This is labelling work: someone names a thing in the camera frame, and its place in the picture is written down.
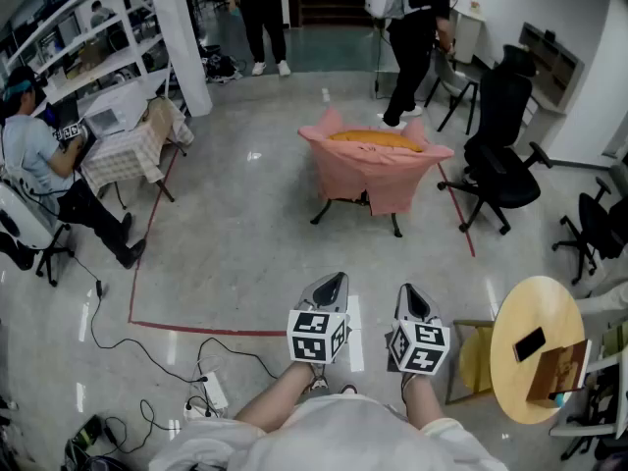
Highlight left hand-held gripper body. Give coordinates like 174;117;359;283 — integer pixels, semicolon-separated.
287;271;352;365

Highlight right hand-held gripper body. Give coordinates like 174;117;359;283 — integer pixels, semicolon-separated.
385;283;451;377

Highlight orange fabric cushion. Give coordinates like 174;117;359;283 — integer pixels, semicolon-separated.
327;129;425;154

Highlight person's right forearm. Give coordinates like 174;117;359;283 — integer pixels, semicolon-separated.
401;373;445;431

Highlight person's left forearm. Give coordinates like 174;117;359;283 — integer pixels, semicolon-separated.
234;360;318;434

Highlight person's left shoe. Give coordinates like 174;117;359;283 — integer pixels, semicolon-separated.
306;363;329;394

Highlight yellow wooden chair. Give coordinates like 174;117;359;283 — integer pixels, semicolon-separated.
445;319;497;406

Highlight person's white shirt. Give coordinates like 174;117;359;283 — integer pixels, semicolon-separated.
149;392;509;471

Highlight black phone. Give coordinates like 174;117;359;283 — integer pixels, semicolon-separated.
512;326;548;363

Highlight white power strip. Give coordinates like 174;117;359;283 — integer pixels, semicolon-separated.
183;370;230;421

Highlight round wooden side table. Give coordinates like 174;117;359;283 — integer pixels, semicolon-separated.
489;276;588;425

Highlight brown wooden book stand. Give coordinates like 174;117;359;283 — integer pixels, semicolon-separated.
525;340;594;409

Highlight white low rack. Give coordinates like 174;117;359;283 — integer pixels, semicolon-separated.
549;321;628;460

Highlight black high-back office chair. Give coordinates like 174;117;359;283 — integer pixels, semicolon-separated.
436;44;554;236

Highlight black low-back office chair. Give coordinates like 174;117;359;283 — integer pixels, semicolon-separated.
551;177;628;287

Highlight checkered cloth table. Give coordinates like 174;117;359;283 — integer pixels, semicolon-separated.
78;96;195;210

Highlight brown cardboard box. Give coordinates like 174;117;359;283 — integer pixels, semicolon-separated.
146;96;173;141

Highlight grey chair with black legs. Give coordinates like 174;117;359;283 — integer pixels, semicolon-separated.
424;49;481;135

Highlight pile of black bags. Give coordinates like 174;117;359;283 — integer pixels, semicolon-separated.
200;44;246;83

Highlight white box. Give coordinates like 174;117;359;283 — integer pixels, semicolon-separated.
78;81;148;139

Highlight grey cubby shelf unit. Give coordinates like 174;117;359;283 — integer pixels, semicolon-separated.
517;21;585;112

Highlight white cabinet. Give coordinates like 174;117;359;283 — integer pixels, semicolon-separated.
448;5;487;66

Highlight white swivel chair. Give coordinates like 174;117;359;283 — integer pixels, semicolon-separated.
0;177;75;288

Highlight white square pillar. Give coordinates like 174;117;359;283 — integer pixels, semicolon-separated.
145;0;214;118

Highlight white shelving unit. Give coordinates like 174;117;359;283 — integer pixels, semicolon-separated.
0;0;171;117

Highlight black floor cable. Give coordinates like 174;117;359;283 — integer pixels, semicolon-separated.
73;255;210;385

